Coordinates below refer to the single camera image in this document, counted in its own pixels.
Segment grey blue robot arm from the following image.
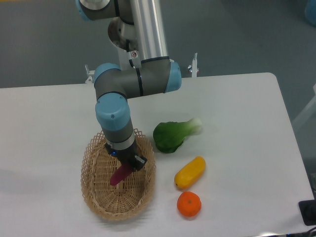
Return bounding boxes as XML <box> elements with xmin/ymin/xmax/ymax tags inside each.
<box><xmin>76</xmin><ymin>0</ymin><xmax>182</xmax><ymax>171</ymax></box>

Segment white table leg right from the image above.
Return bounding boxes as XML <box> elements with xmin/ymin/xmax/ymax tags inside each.
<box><xmin>291</xmin><ymin>84</ymin><xmax>316</xmax><ymax>132</ymax></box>

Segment blue object top right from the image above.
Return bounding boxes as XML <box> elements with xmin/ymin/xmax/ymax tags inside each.
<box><xmin>304</xmin><ymin>0</ymin><xmax>316</xmax><ymax>26</ymax></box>

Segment orange tangerine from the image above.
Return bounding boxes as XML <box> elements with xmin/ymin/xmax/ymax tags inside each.
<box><xmin>177</xmin><ymin>191</ymin><xmax>202</xmax><ymax>217</ymax></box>

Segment woven wicker basket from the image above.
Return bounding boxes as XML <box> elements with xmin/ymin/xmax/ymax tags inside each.
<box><xmin>80</xmin><ymin>128</ymin><xmax>156</xmax><ymax>221</ymax></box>

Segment purple sweet potato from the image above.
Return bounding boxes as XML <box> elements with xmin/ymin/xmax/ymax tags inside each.
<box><xmin>110</xmin><ymin>163</ymin><xmax>133</xmax><ymax>186</ymax></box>

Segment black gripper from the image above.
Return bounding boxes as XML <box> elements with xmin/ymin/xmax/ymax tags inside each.
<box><xmin>105</xmin><ymin>141</ymin><xmax>148</xmax><ymax>171</ymax></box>

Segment black device at edge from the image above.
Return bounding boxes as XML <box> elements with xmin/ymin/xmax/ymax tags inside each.
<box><xmin>298</xmin><ymin>199</ymin><xmax>316</xmax><ymax>226</ymax></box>

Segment black white cable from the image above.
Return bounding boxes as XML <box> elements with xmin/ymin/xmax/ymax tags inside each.
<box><xmin>125</xmin><ymin>39</ymin><xmax>138</xmax><ymax>69</ymax></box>

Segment white metal base frame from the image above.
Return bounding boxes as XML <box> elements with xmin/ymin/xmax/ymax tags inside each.
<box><xmin>84</xmin><ymin>51</ymin><xmax>199</xmax><ymax>84</ymax></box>

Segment yellow mango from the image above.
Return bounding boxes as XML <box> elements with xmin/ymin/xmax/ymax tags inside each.
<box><xmin>174</xmin><ymin>156</ymin><xmax>206</xmax><ymax>190</ymax></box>

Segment green bok choy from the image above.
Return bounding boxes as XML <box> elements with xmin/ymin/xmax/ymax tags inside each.
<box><xmin>153</xmin><ymin>118</ymin><xmax>202</xmax><ymax>154</ymax></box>

